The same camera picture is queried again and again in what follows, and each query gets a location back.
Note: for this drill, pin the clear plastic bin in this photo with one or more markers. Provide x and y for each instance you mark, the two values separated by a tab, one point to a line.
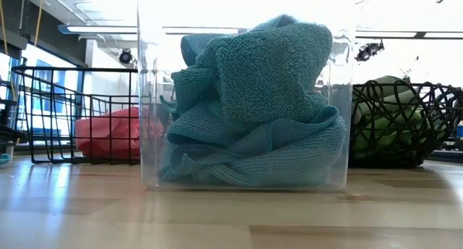
144	97

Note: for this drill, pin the pink microfiber towel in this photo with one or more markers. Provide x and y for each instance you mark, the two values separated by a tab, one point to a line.
108	133

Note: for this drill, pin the green microfiber towel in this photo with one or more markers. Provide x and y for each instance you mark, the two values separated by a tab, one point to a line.
388	80
376	126

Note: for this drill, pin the black hanging ceiling device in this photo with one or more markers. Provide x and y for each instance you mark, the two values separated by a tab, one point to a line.
367	51

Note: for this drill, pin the long ceiling light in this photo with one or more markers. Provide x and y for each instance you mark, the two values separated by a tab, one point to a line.
108	29
390	34

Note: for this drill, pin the dark woven round basket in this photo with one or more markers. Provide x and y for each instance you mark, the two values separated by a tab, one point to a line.
390	163

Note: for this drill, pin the blue framed window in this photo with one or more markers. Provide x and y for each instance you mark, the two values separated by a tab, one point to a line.
58	79

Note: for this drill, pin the round black ceiling camera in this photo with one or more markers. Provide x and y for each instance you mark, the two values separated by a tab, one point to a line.
125	56

